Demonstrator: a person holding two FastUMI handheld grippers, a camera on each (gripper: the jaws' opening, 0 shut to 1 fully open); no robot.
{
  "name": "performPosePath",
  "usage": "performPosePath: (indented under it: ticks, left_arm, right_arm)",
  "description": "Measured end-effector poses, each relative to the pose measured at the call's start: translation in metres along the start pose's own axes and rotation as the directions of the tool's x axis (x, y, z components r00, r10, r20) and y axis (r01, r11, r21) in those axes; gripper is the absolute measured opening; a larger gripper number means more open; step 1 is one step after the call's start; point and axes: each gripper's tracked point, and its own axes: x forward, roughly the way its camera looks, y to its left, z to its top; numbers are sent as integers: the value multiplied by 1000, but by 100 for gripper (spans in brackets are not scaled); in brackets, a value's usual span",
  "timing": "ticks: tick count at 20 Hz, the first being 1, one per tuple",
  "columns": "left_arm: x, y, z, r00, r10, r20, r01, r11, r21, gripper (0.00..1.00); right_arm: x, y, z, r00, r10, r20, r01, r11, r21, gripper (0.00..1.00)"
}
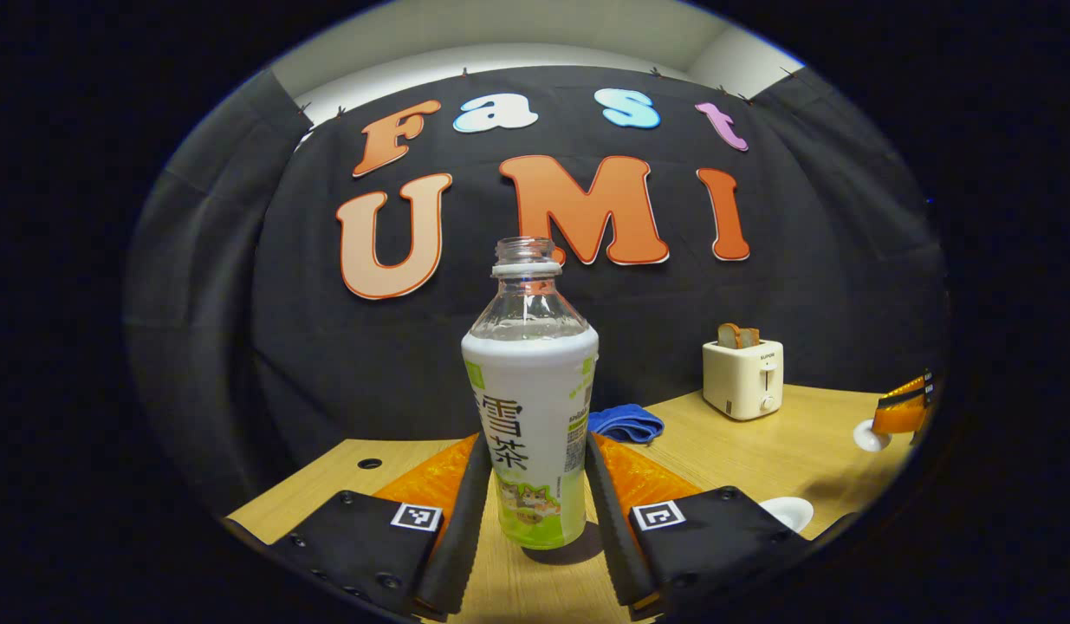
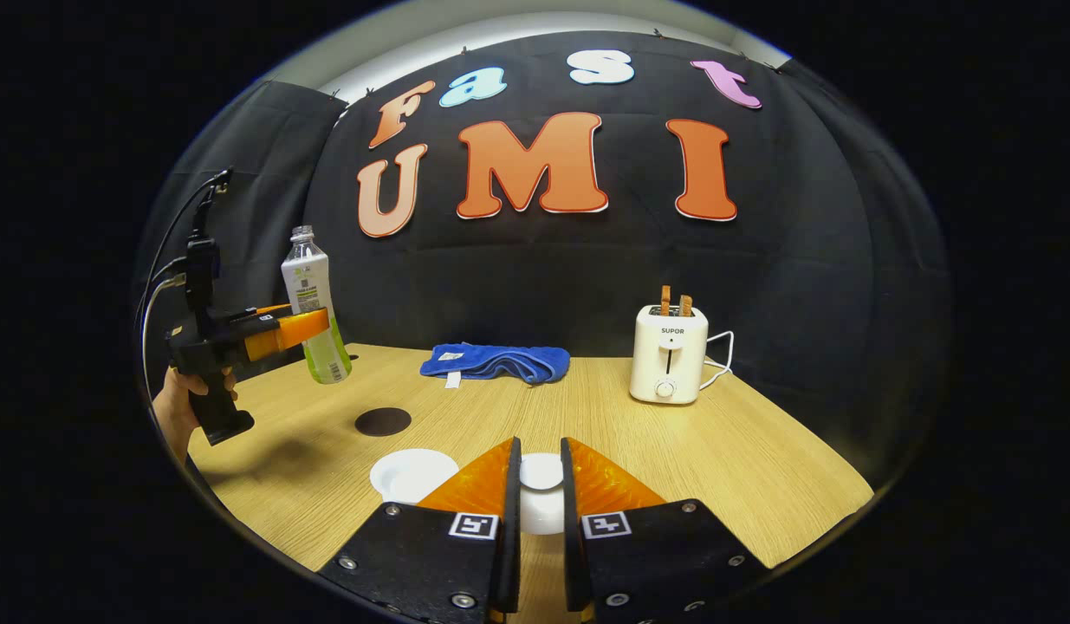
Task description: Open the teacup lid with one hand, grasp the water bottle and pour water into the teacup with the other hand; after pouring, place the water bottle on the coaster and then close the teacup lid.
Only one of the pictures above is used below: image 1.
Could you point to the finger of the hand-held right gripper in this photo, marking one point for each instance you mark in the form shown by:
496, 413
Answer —
916, 388
898, 420

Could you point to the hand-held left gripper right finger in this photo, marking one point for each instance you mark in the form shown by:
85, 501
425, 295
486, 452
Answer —
608, 537

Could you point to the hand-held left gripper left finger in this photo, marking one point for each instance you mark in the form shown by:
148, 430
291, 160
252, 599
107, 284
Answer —
465, 546

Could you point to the clear water bottle green label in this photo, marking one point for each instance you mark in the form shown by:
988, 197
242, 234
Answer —
534, 416

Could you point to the white teacup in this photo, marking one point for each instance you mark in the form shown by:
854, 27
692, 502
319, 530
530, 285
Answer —
786, 513

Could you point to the blue towel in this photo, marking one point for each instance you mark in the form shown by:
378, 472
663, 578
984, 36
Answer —
625, 423

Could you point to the white toaster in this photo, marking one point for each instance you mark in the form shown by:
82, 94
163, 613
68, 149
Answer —
742, 381

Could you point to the toast bread slice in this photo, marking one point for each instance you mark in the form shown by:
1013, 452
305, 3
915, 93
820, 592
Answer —
750, 338
728, 336

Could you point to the black backdrop cloth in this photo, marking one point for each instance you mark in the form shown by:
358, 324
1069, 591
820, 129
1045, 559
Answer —
327, 364

